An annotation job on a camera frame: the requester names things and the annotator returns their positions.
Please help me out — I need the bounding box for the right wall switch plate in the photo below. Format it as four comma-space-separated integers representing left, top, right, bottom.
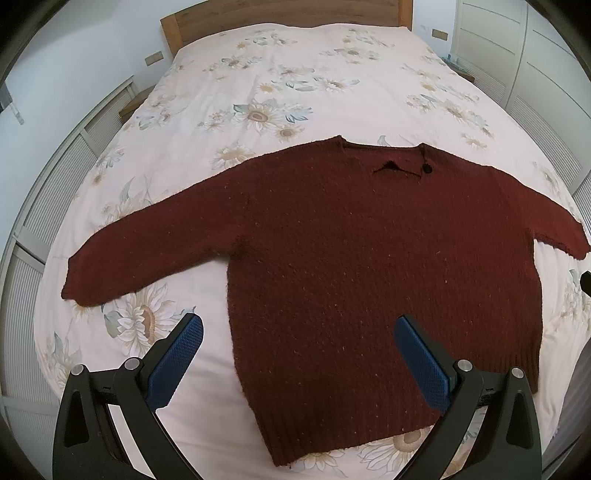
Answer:
432, 29, 449, 41

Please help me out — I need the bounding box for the right wooden nightstand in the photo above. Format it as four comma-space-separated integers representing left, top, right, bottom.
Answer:
441, 55, 476, 83

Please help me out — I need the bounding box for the dark red knit sweater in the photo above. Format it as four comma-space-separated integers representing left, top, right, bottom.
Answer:
61, 137, 590, 466

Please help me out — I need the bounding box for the left wall switch plate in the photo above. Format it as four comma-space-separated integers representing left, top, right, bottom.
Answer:
144, 51, 163, 66

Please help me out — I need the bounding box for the wall switch plate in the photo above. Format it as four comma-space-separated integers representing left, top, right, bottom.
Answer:
144, 51, 163, 66
432, 29, 449, 41

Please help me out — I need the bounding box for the wooden nightstand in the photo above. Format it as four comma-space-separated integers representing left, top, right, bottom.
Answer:
441, 55, 476, 83
118, 86, 153, 124

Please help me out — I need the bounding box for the white wardrobe right side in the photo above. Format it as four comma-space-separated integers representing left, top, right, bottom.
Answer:
450, 0, 591, 195

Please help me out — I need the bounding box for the left wooden nightstand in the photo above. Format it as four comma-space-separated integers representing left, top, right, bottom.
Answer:
118, 86, 153, 124

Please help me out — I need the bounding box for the wooden headboard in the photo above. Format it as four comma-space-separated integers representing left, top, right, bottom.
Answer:
160, 0, 414, 54

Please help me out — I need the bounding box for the white cabinet left side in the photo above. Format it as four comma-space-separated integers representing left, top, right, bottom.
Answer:
1, 79, 137, 479

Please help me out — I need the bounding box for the floral pink bed sheet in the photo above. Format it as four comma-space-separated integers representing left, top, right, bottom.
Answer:
34, 24, 590, 479

